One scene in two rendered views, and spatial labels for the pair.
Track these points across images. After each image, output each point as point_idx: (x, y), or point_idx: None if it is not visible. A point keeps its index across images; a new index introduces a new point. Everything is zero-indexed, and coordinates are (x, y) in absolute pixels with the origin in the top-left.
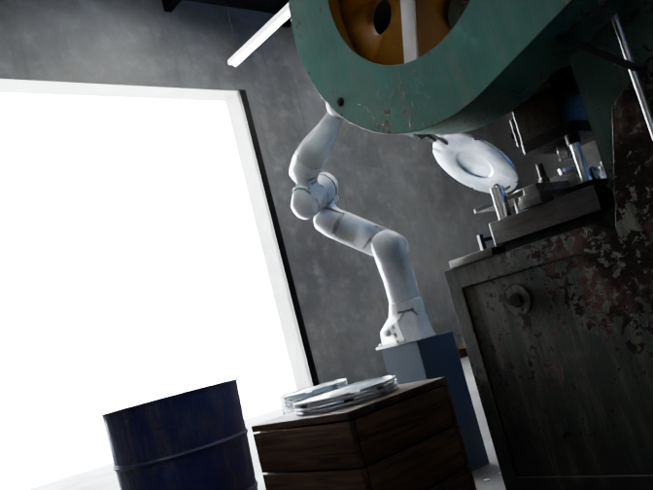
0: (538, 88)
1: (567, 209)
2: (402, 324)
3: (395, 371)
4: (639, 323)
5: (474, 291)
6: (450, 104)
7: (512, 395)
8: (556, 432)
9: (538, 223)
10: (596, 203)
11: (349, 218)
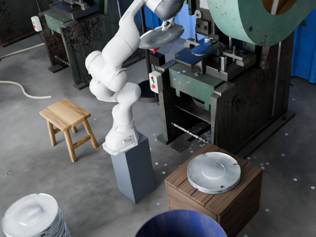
0: None
1: (249, 64)
2: (135, 132)
3: (132, 159)
4: (260, 95)
5: (224, 102)
6: (284, 35)
7: (226, 135)
8: (234, 139)
9: (241, 70)
10: (256, 60)
11: None
